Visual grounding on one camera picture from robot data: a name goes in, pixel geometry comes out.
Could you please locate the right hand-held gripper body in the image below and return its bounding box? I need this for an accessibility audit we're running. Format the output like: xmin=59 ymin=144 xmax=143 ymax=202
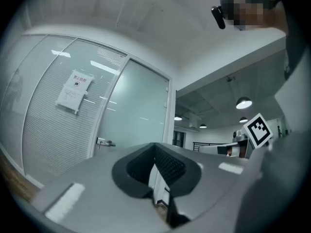
xmin=230 ymin=113 xmax=273 ymax=159

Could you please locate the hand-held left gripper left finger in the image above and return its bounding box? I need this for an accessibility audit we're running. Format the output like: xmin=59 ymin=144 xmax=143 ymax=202
xmin=31 ymin=142 xmax=171 ymax=233

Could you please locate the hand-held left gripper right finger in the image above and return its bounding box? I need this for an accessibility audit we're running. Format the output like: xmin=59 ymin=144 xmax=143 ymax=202
xmin=155 ymin=143 xmax=262 ymax=229

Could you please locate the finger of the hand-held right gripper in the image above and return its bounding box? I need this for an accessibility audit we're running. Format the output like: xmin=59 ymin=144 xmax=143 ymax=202
xmin=198 ymin=143 xmax=239 ymax=155

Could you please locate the silver door handle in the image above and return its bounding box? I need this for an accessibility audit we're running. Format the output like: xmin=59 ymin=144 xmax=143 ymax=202
xmin=96 ymin=137 xmax=117 ymax=148

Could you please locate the frosted glass door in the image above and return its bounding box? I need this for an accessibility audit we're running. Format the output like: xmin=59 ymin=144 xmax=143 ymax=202
xmin=96 ymin=58 xmax=171 ymax=203

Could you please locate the black metal railing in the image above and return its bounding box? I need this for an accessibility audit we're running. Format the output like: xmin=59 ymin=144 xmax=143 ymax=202
xmin=192 ymin=141 xmax=230 ymax=152

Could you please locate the large dome pendant lamp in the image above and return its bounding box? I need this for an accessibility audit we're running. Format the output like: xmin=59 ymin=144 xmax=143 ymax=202
xmin=235 ymin=96 xmax=253 ymax=110

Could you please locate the glass partition with blinds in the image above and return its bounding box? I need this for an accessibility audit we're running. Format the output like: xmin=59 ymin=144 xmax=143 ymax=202
xmin=0 ymin=34 xmax=128 ymax=188

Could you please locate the person's black shirt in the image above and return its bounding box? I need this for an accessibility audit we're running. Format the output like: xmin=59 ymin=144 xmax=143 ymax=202
xmin=283 ymin=0 xmax=311 ymax=81

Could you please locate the white paper notice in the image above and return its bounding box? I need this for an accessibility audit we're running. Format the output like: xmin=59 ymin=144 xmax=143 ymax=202
xmin=55 ymin=69 xmax=95 ymax=116

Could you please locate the person's head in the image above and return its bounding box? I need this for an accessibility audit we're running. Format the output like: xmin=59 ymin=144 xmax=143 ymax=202
xmin=220 ymin=0 xmax=289 ymax=33

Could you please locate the white door frame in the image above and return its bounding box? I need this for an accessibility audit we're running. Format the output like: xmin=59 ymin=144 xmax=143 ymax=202
xmin=88 ymin=54 xmax=177 ymax=203

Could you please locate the black head-worn camera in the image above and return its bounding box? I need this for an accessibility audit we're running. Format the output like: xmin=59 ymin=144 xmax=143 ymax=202
xmin=210 ymin=5 xmax=226 ymax=30

